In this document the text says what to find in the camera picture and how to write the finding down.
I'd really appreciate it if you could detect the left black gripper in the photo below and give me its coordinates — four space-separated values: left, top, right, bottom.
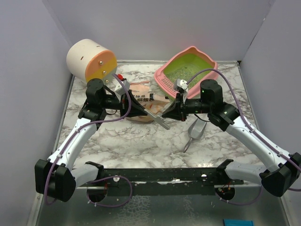
101 89 149 119

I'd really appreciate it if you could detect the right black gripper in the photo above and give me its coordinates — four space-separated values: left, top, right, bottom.
162 93 211 122

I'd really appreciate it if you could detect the beige cat litter bag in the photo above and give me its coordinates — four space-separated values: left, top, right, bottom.
130 81 170 114

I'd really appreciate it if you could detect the grey metal scoop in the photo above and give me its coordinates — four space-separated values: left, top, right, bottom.
183 119 207 153

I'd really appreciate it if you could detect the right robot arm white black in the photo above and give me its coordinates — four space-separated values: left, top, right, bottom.
162 79 301 197

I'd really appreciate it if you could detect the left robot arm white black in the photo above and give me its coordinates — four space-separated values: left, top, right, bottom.
34 76 146 202

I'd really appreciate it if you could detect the green cat litter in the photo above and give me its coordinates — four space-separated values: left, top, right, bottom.
164 64 202 83

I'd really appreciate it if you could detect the pink green litter box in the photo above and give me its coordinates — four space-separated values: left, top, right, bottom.
154 46 218 99

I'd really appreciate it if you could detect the cream orange cylinder container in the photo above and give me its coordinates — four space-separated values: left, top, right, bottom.
66 39 117 84

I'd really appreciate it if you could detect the blue object at bottom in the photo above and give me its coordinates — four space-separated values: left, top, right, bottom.
223 219 254 226

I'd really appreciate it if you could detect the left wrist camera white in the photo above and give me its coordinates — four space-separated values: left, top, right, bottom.
114 74 130 96

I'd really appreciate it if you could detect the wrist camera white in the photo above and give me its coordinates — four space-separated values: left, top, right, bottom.
114 74 130 96
174 79 189 94

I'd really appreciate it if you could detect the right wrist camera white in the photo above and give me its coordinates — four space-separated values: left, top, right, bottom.
174 79 189 94

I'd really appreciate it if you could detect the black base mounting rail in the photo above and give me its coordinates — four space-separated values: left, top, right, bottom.
80 167 244 196

